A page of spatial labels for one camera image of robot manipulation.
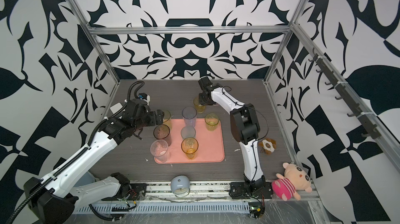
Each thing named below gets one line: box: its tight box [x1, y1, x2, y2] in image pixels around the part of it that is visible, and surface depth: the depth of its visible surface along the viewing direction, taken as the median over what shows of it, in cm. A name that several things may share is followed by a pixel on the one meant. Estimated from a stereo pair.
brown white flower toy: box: [258, 137, 277, 155], surface depth 87 cm
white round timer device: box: [170, 175, 191, 198], surface depth 72 cm
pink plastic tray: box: [154, 118, 225, 164], surface depth 89 cm
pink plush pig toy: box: [271, 162, 313, 202], surface depth 73 cm
